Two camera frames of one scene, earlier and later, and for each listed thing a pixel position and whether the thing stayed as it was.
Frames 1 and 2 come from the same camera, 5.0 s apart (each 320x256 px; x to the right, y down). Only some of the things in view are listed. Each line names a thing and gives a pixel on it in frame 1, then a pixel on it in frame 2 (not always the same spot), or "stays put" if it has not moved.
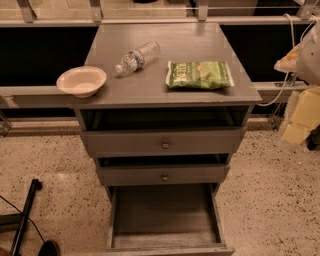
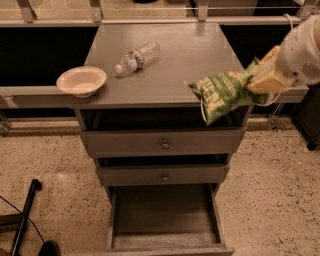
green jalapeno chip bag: x=199 y=75 → x=223 y=93
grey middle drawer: x=163 y=175 stays put
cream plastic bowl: x=83 y=81 stays put
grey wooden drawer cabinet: x=173 y=110 stays put
